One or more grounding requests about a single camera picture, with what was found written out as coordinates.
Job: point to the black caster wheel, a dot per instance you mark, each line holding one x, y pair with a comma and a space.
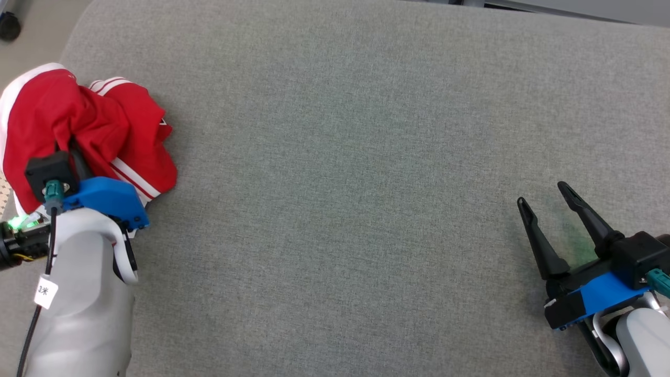
9, 26

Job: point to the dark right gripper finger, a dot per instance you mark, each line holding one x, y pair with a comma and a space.
544, 251
591, 220

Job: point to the teal camera connector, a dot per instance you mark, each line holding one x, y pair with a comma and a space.
660, 283
54, 193

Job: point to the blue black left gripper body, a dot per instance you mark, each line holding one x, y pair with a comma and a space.
110, 199

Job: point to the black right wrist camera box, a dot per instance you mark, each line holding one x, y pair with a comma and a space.
636, 256

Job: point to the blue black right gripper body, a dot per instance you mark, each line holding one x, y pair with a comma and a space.
602, 296

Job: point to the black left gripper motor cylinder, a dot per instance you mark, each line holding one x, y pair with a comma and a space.
23, 243

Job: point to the teal right camera connector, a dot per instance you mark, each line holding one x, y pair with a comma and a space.
660, 283

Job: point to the red white t-shirt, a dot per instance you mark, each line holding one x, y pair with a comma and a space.
131, 136

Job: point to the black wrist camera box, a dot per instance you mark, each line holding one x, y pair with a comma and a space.
49, 170
636, 256

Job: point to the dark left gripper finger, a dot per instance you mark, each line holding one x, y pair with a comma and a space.
81, 162

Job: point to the teal left camera connector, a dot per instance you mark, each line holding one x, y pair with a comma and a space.
54, 193

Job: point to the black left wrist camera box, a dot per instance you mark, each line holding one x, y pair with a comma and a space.
49, 170

